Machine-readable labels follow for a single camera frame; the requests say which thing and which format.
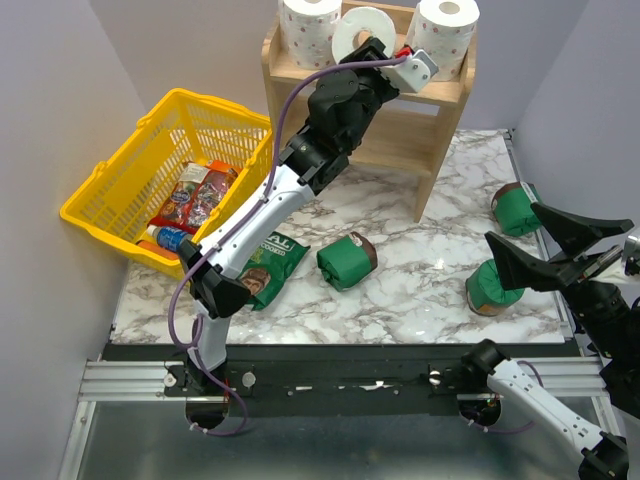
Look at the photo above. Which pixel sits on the green roll brown end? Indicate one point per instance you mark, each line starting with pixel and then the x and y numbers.
pixel 347 261

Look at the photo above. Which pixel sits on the yellow plastic shopping basket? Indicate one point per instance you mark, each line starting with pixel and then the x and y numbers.
pixel 117 201

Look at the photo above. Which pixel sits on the green wrapped roll far right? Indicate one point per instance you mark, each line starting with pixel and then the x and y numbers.
pixel 511 207

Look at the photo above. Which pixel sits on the green wrapped roll upright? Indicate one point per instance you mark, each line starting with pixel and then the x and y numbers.
pixel 485 294

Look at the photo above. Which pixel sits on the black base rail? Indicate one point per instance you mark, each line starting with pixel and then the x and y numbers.
pixel 298 380

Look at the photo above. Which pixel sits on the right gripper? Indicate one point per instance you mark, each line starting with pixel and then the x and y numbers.
pixel 516 267

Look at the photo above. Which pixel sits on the red candy bag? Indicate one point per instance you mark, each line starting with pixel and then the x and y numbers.
pixel 198 191

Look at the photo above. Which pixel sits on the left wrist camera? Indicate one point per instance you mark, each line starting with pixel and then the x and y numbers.
pixel 415 72

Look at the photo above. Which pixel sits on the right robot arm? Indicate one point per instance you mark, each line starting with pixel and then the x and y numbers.
pixel 589 406

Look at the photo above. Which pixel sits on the wooden two-tier shelf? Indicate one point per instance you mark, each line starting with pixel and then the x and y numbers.
pixel 398 139

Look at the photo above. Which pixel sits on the green chip bag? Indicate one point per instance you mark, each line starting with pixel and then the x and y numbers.
pixel 269 267

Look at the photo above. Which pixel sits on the orange snack packet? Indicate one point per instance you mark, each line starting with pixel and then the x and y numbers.
pixel 222 167

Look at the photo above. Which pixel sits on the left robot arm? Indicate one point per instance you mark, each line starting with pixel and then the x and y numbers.
pixel 323 121

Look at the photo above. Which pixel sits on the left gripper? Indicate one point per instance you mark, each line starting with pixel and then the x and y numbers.
pixel 368 51

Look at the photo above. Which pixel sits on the floral paper towel roll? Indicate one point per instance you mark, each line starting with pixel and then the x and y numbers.
pixel 444 29
pixel 367 19
pixel 307 28

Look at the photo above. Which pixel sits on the blue label bottle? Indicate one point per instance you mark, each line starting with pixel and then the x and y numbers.
pixel 168 237

